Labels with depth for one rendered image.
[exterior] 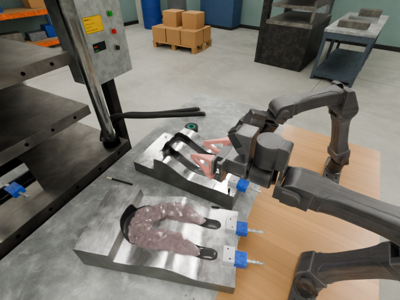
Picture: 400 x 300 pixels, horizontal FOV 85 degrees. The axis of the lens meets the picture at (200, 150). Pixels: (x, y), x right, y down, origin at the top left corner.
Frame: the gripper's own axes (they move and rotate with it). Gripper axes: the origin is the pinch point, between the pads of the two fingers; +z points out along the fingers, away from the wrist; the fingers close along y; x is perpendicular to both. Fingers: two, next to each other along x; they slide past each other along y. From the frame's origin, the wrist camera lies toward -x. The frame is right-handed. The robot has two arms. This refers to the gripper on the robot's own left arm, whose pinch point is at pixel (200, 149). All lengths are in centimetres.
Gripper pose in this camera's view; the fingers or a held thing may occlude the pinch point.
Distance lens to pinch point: 58.6
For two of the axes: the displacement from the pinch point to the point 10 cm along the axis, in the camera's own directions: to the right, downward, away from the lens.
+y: -5.3, 5.5, -6.4
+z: -8.5, -3.2, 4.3
